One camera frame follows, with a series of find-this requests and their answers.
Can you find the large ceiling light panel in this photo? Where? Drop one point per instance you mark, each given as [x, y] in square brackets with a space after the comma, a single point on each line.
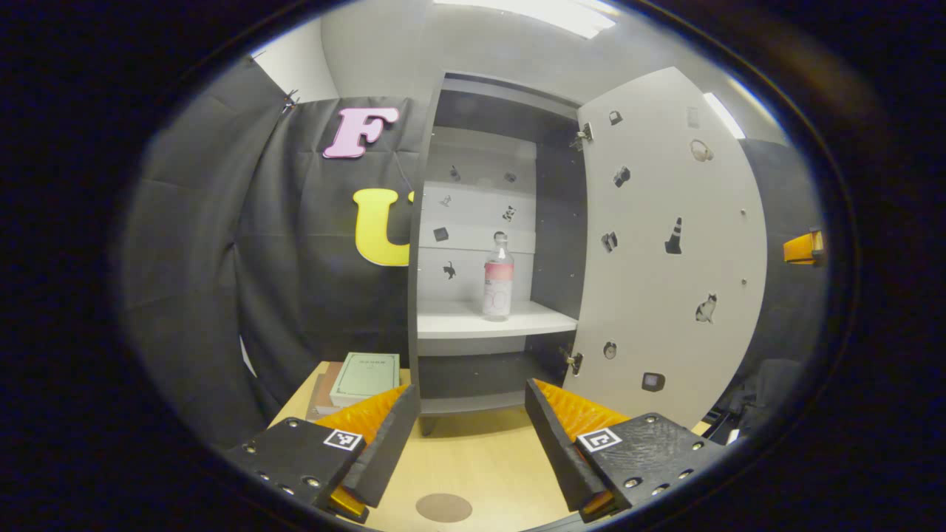
[532, 13]

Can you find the black backdrop cloth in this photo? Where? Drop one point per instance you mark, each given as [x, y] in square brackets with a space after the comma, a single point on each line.
[244, 258]

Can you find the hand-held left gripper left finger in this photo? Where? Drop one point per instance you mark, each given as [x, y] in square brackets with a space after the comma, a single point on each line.
[384, 451]

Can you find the round brown coaster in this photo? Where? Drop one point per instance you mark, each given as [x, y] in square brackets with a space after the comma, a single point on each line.
[443, 508]

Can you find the narrow ceiling light panel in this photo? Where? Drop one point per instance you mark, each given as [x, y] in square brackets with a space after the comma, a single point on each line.
[724, 114]

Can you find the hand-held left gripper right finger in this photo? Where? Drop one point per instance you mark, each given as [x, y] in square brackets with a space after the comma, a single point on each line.
[554, 451]

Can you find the dark grey cabinet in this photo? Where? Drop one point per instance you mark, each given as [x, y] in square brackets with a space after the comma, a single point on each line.
[562, 244]

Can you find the clear bottle with pink label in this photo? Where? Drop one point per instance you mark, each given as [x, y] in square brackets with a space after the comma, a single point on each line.
[498, 284]

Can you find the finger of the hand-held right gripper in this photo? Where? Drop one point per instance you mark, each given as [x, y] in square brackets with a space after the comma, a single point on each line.
[802, 249]

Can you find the beige cabinet door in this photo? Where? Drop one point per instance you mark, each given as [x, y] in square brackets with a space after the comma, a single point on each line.
[658, 295]

